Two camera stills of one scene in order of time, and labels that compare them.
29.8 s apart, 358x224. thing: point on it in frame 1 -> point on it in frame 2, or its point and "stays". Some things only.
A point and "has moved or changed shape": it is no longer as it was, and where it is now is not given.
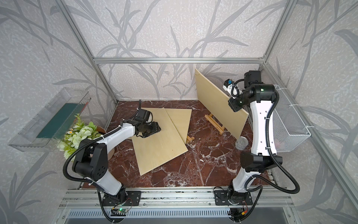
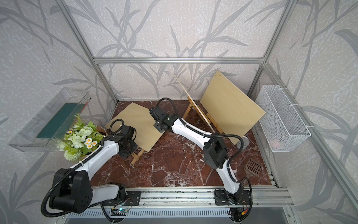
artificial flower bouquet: [81, 131] stays
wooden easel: [189, 139] has moved or changed shape
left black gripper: [156, 129] -> [134, 147]
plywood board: [180, 117] -> [141, 118]
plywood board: [216, 102] has moved or changed shape
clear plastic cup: [241, 143] stays
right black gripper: [235, 107] -> [156, 126]
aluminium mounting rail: [262, 198] stays
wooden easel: [214, 123] stays
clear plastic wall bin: [44, 131] stays
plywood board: [160, 148] -> [194, 106]
